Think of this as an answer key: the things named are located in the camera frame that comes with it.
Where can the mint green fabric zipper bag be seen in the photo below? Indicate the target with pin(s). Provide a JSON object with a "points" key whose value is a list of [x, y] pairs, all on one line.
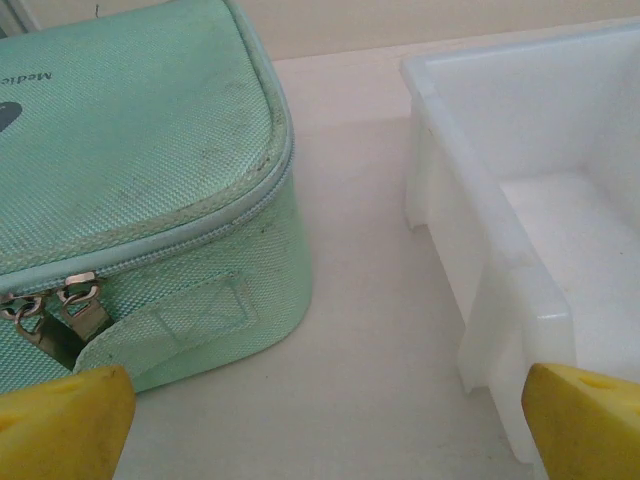
{"points": [[140, 140]]}

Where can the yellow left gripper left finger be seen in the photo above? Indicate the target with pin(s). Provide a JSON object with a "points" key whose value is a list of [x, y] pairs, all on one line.
{"points": [[60, 430]]}

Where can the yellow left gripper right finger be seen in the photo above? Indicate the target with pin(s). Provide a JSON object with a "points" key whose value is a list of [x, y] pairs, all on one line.
{"points": [[585, 430]]}

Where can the white three-compartment plastic tray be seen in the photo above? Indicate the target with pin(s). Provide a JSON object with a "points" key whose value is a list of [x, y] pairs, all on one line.
{"points": [[500, 225]]}

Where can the metal zipper pull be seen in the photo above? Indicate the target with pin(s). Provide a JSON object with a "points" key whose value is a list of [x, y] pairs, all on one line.
{"points": [[82, 305], [25, 320]]}

